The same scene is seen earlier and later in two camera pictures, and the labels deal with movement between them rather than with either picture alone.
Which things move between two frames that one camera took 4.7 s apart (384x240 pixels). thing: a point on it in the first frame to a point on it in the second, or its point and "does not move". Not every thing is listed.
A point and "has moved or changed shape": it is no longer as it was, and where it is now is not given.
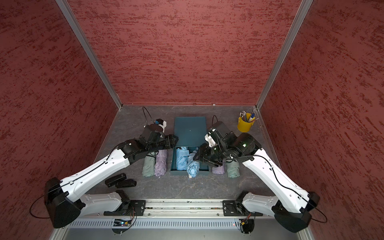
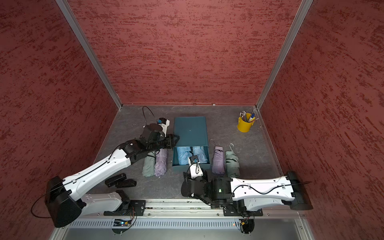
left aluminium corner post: x=68 y=11 does not move
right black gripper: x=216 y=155 to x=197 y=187
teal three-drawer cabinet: x=191 y=132 does not move
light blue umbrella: x=193 y=166 has moved or changed shape
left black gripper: x=169 y=141 does not move
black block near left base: x=113 y=181 does not move
